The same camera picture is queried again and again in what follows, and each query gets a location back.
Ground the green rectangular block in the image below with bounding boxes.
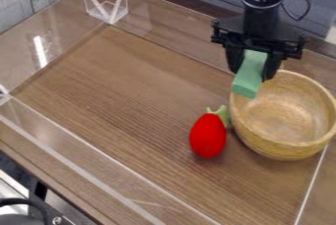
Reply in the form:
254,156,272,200
231,50,268,99

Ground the clear acrylic corner bracket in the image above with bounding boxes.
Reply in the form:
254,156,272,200
84,0,128,25

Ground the clear acrylic tray wall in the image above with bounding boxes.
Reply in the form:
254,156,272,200
0,85,219,225

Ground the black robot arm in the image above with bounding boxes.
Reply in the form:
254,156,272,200
211,0,311,82

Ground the brown wooden bowl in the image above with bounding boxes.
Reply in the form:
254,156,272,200
230,70,336,161

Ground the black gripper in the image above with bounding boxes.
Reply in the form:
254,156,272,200
211,16,306,81

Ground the red plush strawberry toy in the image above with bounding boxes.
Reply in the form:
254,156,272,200
190,105,231,158

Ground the black cable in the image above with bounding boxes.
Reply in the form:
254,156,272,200
0,197,56,225

